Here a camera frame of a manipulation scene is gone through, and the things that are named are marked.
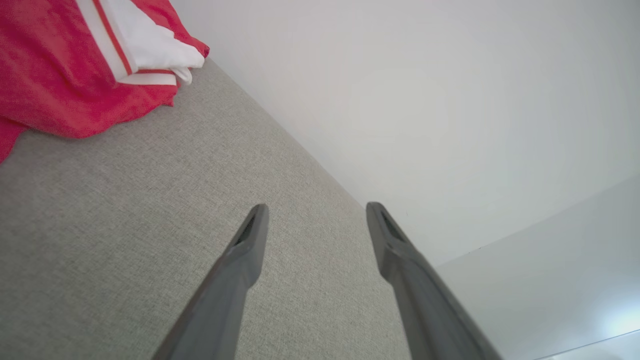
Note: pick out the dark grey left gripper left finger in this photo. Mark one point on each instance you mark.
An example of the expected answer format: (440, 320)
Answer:
(225, 300)

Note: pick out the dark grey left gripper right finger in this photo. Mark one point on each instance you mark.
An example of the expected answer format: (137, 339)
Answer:
(425, 310)

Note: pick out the red white hooded jacket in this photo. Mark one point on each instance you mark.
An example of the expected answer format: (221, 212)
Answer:
(50, 75)

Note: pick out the grey fabric sofa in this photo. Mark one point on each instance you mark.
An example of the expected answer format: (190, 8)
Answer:
(125, 210)

